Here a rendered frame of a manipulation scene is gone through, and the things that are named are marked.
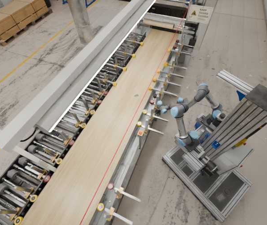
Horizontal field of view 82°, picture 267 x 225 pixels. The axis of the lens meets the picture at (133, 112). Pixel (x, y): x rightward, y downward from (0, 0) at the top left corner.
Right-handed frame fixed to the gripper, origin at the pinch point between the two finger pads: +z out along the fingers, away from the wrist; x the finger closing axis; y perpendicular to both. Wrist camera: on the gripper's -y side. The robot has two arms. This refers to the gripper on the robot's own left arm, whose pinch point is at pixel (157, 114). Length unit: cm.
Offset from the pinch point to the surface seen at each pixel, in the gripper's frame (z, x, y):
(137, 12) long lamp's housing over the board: -145, -33, -18
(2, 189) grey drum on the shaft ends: 8, -207, 121
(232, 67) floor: 93, 235, -233
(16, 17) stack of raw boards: 42, -482, -422
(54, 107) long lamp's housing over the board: -145, -75, 93
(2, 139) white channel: -153, -85, 117
